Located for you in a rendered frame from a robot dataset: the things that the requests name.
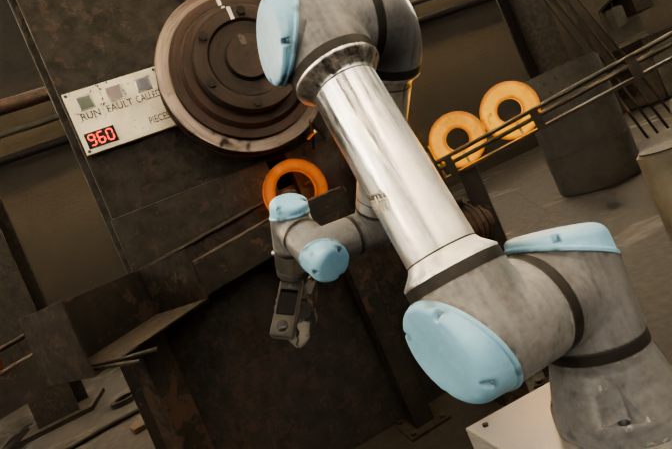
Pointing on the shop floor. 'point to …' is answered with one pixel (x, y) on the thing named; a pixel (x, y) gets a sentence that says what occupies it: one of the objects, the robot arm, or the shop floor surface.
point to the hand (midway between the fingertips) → (297, 345)
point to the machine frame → (212, 193)
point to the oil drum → (584, 131)
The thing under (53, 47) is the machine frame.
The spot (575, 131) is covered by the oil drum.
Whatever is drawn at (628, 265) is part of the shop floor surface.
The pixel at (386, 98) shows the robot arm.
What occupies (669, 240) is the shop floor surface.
